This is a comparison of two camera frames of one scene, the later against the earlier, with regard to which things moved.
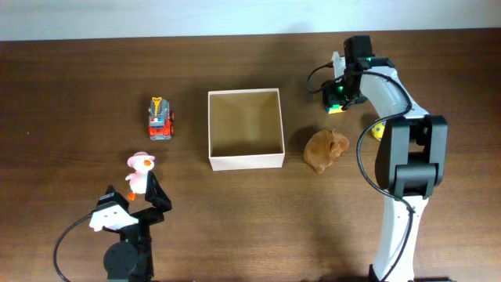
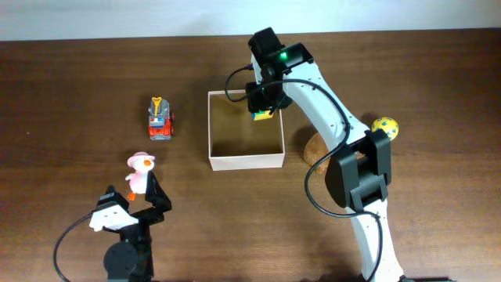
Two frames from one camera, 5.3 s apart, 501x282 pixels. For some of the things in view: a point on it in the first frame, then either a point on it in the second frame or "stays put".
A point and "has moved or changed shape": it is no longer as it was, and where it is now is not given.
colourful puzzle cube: x=336 y=108 has moved or changed shape
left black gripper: x=160 y=200 stays put
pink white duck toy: x=141 y=162 stays put
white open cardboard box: x=245 y=129 stays put
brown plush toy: x=322 y=147 stays put
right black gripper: x=330 y=98 -> x=254 y=101
